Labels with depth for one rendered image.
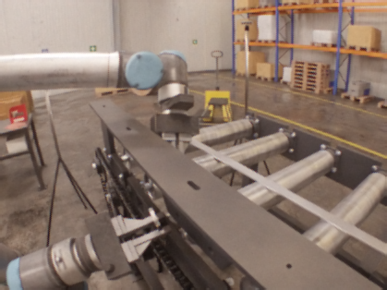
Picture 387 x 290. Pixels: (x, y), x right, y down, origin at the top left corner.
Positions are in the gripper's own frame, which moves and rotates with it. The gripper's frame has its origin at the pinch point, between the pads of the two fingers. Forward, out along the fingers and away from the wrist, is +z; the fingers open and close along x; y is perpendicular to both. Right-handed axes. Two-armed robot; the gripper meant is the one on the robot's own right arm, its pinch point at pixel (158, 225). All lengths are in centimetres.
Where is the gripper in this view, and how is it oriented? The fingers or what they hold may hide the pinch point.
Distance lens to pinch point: 48.8
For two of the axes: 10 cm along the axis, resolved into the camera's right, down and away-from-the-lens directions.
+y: 0.3, -5.2, -8.5
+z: 8.9, -3.7, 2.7
